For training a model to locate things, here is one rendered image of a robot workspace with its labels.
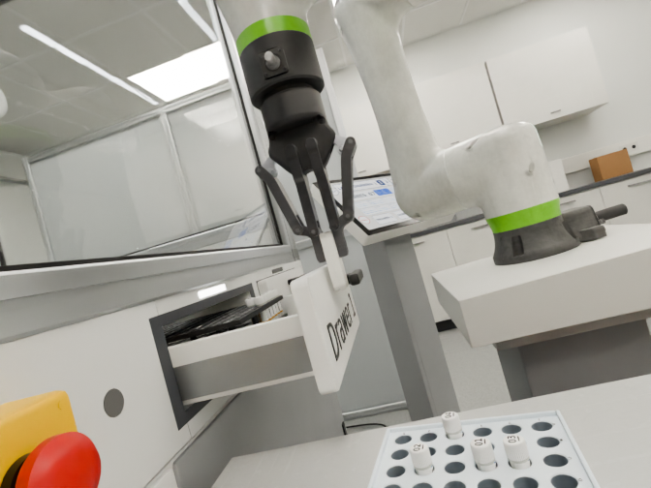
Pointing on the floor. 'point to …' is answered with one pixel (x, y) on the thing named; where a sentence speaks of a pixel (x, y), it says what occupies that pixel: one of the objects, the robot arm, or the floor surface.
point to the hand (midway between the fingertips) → (334, 259)
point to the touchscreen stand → (411, 327)
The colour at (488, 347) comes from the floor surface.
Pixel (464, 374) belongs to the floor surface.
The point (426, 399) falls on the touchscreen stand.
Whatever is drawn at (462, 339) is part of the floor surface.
